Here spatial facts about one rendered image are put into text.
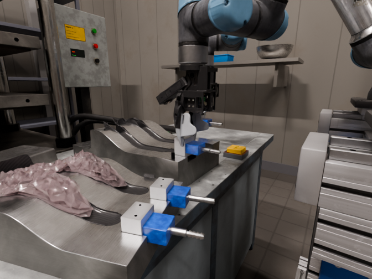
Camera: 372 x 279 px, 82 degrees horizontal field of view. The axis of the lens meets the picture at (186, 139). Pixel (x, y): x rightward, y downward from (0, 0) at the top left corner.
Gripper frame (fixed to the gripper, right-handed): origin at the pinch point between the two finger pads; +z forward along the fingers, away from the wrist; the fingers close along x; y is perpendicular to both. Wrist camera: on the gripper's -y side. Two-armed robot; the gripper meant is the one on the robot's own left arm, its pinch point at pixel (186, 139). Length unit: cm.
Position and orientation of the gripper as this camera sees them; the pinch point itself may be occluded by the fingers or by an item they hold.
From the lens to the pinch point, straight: 61.2
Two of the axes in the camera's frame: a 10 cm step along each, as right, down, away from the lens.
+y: 8.4, 1.5, -5.2
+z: 0.0, 9.6, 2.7
